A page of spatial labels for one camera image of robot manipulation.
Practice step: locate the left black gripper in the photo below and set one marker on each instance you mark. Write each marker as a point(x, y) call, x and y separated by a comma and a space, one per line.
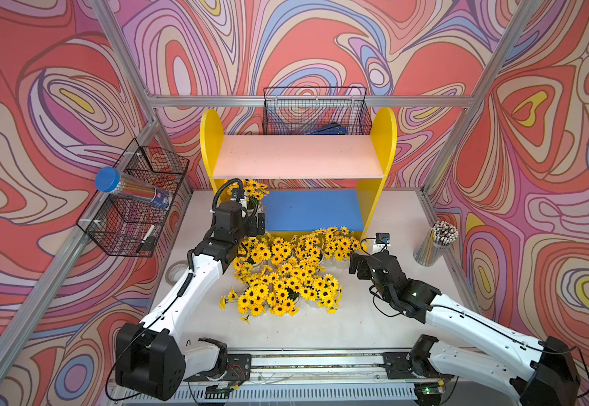
point(252, 229)

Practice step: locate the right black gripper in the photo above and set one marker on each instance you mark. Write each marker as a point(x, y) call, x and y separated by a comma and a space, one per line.
point(362, 260)

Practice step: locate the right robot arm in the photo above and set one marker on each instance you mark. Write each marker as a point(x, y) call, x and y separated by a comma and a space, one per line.
point(529, 370)

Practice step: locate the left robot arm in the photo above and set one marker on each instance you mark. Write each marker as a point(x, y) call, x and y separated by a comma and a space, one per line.
point(148, 356)

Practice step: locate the white tape roll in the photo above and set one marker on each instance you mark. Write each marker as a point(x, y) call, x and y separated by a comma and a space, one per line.
point(175, 272)

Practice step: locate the black marker in basket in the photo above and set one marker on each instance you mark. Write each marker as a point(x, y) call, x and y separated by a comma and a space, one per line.
point(148, 241)

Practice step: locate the clear cup of pencils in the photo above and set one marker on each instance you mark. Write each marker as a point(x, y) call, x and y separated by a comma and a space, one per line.
point(439, 237)

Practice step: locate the yellow wooden shelf unit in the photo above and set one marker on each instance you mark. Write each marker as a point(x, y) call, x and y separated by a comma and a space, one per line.
point(365, 159)

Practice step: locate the clear tube blue cap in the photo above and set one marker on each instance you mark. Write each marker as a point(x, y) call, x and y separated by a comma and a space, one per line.
point(111, 181)

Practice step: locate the blue object in back basket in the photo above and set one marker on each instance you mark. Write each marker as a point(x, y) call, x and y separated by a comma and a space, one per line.
point(331, 129)

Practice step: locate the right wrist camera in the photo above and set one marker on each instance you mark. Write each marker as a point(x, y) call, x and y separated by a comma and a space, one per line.
point(381, 242)

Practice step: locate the black wire basket left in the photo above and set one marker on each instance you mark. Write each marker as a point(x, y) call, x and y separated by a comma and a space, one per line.
point(118, 224)

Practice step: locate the black wire basket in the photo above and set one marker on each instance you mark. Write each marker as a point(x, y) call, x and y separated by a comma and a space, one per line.
point(296, 110)
point(118, 224)

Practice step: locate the metal base rail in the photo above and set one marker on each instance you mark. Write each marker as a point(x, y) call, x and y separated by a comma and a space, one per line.
point(327, 377)

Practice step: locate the black wire basket back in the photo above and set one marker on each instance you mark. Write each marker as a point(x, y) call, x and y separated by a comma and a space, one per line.
point(296, 110)

